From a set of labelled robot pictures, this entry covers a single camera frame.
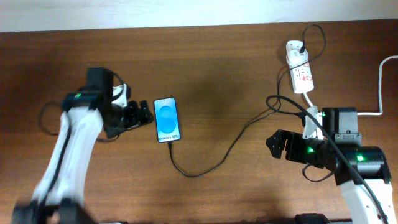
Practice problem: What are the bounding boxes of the white power strip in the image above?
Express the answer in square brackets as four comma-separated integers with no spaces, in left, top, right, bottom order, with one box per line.
[289,62,314,94]

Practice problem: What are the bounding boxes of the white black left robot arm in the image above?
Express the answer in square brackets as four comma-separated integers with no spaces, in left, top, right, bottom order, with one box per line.
[11,67,154,223]

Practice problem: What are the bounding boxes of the white power strip cord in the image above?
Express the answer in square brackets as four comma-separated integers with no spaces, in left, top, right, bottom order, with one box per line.
[302,55,398,116]

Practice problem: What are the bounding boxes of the blue Galaxy smartphone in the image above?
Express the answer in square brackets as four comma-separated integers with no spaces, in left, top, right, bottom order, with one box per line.
[154,97,181,143]

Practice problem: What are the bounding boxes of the white charger adapter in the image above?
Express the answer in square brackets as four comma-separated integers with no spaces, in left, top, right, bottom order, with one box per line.
[285,40,309,67]

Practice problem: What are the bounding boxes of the black charging cable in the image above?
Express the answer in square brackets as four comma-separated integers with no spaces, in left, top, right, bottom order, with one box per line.
[167,24,326,179]

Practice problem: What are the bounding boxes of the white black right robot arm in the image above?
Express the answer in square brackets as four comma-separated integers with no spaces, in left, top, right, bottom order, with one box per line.
[266,108,397,223]

